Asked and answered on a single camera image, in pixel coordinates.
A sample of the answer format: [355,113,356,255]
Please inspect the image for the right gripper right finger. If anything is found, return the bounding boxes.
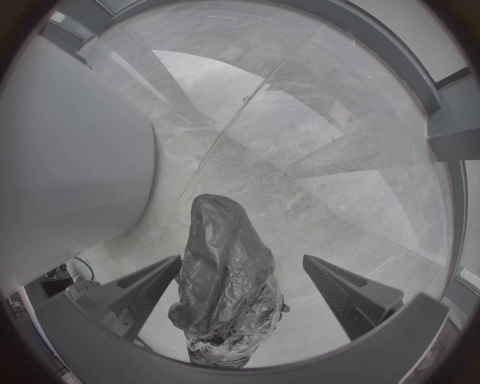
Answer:
[302,254,406,343]

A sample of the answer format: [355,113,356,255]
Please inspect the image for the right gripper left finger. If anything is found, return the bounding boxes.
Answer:
[79,254,183,342]

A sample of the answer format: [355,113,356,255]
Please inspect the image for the black plastic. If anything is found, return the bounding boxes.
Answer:
[167,194,276,338]

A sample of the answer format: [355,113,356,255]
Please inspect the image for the clear plastic wrapper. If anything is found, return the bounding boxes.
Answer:
[185,279,290,370]

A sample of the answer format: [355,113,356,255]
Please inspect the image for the white trash bin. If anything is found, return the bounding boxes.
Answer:
[0,35,157,259]

